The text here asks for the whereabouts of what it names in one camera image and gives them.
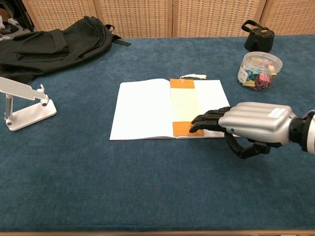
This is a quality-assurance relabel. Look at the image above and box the white notebook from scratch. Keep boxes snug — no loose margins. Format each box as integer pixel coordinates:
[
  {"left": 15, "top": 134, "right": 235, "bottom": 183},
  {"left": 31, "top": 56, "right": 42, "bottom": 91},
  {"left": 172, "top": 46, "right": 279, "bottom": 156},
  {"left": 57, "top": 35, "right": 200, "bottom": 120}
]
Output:
[{"left": 109, "top": 78, "right": 241, "bottom": 141}]

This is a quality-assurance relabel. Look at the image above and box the tan orange paper bookmark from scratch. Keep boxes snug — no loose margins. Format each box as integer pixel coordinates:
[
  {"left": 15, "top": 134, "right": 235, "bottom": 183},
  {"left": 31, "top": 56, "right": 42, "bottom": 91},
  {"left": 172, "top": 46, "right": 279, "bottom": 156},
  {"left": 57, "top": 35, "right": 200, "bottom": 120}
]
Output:
[{"left": 169, "top": 74, "right": 207, "bottom": 137}]

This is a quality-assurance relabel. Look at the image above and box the clear jar of binder clips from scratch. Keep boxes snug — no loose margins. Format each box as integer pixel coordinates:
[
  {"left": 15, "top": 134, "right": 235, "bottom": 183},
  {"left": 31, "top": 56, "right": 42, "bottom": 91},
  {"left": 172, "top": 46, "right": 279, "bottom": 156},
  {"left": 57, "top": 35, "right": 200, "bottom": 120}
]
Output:
[{"left": 237, "top": 51, "right": 284, "bottom": 91}]

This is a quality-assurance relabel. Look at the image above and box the blue table cloth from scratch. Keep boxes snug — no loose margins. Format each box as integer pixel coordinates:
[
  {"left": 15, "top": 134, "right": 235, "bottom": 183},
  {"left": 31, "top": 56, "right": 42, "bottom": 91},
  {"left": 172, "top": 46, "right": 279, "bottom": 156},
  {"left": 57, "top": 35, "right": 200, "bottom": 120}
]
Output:
[{"left": 0, "top": 34, "right": 315, "bottom": 233}]

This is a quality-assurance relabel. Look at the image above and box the woven rattan folding screen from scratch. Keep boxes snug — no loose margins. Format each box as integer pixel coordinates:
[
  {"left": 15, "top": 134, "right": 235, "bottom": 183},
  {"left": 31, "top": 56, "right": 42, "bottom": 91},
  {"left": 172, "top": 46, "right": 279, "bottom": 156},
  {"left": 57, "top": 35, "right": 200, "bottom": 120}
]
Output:
[{"left": 21, "top": 0, "right": 315, "bottom": 38}]

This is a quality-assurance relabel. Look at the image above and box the white folding phone stand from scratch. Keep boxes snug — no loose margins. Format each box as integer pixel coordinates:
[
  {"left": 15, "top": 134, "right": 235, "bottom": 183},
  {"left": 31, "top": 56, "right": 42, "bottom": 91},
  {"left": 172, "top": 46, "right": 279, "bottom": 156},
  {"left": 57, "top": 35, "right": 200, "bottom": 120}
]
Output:
[{"left": 0, "top": 76, "right": 58, "bottom": 132}]

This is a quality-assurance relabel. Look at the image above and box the black fabric backpack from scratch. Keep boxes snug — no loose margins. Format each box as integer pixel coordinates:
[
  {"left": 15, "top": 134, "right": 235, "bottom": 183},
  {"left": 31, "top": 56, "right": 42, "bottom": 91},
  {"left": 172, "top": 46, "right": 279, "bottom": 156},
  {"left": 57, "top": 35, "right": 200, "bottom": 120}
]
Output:
[{"left": 0, "top": 16, "right": 132, "bottom": 84}]

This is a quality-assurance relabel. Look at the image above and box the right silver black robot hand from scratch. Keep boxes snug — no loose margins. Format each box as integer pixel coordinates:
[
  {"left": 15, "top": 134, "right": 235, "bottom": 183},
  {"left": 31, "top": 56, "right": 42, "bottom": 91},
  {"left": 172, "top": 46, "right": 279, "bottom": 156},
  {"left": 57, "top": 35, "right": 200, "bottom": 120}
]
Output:
[{"left": 189, "top": 102, "right": 308, "bottom": 160}]

